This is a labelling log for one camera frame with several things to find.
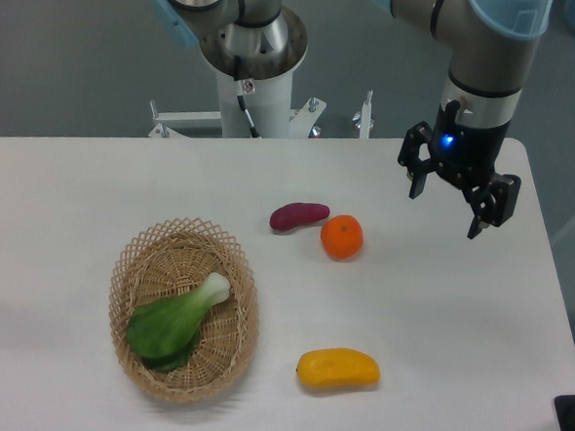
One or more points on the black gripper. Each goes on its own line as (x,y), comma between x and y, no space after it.
(464,157)

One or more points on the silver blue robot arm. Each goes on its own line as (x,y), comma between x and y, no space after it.
(493,44)

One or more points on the woven wicker basket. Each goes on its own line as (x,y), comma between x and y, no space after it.
(173,258)

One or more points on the green bok choy vegetable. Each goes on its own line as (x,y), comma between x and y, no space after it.
(165,332)

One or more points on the orange tangerine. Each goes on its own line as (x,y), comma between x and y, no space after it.
(342,237)

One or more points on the purple sweet potato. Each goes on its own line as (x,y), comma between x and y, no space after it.
(295,215)

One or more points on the yellow mango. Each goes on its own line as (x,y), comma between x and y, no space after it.
(337,368)

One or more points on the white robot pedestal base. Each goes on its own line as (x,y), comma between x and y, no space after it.
(253,70)

